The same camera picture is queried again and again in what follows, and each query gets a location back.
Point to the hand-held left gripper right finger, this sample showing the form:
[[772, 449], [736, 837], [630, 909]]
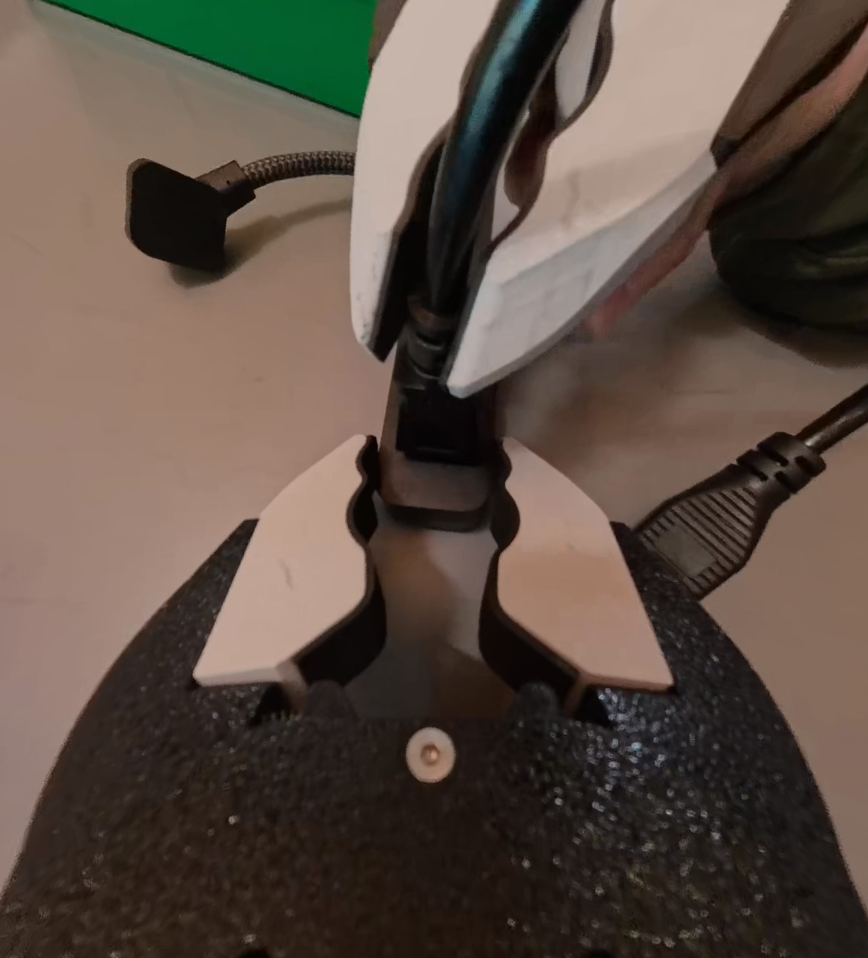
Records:
[[576, 599]]

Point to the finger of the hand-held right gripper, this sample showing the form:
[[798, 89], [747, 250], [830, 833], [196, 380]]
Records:
[[628, 150], [389, 150]]

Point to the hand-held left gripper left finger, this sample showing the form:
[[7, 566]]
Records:
[[284, 591]]

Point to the green plastic bin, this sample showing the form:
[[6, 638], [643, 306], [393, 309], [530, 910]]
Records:
[[254, 37]]

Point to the dark grey power strip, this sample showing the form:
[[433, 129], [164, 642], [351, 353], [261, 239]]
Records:
[[434, 494]]

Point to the person's right forearm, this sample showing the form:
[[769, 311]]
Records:
[[815, 224]]

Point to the person's right hand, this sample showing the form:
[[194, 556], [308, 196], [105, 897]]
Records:
[[666, 269]]

